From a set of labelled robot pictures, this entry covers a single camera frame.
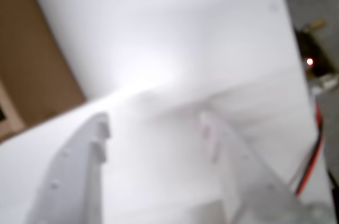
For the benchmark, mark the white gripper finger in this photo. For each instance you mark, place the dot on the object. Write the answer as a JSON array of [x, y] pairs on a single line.
[[249, 181], [71, 171]]

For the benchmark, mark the brown cardboard box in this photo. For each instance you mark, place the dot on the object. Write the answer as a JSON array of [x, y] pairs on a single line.
[[31, 62]]

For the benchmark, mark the dark circuit board red LED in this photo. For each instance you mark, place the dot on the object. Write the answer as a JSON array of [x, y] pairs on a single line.
[[312, 49]]

